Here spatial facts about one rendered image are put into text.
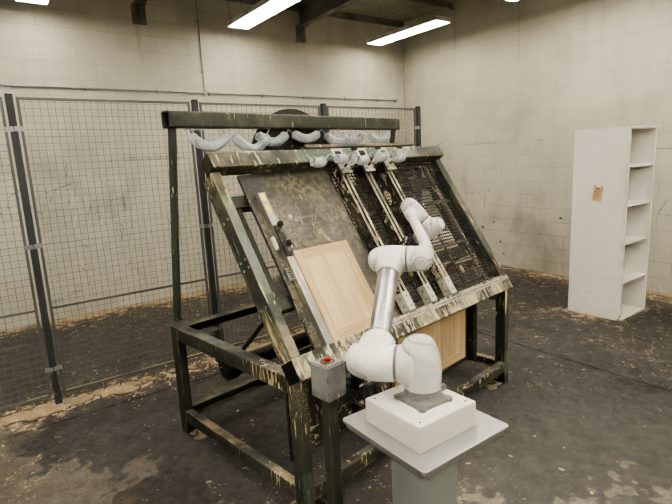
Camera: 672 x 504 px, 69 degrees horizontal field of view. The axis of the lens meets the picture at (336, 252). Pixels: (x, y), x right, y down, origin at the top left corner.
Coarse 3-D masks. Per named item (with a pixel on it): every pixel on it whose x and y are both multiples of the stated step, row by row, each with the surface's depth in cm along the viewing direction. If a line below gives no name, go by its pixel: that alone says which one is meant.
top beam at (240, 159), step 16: (208, 160) 267; (224, 160) 272; (240, 160) 278; (256, 160) 286; (272, 160) 293; (288, 160) 301; (304, 160) 310; (416, 160) 396; (432, 160) 414; (208, 176) 272
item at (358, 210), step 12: (336, 168) 331; (348, 168) 330; (336, 180) 333; (348, 180) 330; (348, 192) 327; (348, 204) 328; (360, 204) 326; (360, 216) 322; (360, 228) 324; (372, 228) 322; (372, 240) 318; (396, 300) 312; (408, 300) 308
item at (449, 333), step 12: (432, 324) 359; (444, 324) 371; (456, 324) 383; (432, 336) 361; (444, 336) 372; (456, 336) 384; (444, 348) 374; (456, 348) 386; (444, 360) 375; (456, 360) 387; (396, 384) 335
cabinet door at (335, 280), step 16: (304, 256) 283; (320, 256) 291; (336, 256) 298; (352, 256) 306; (304, 272) 278; (320, 272) 285; (336, 272) 292; (352, 272) 300; (320, 288) 279; (336, 288) 286; (352, 288) 293; (368, 288) 301; (320, 304) 273; (336, 304) 280; (352, 304) 287; (368, 304) 295; (336, 320) 275; (352, 320) 282; (368, 320) 288; (336, 336) 269
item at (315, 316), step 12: (264, 192) 286; (264, 204) 281; (264, 216) 282; (276, 240) 277; (288, 264) 273; (300, 276) 272; (300, 288) 269; (312, 300) 269; (312, 312) 265; (324, 324) 266; (324, 336) 262
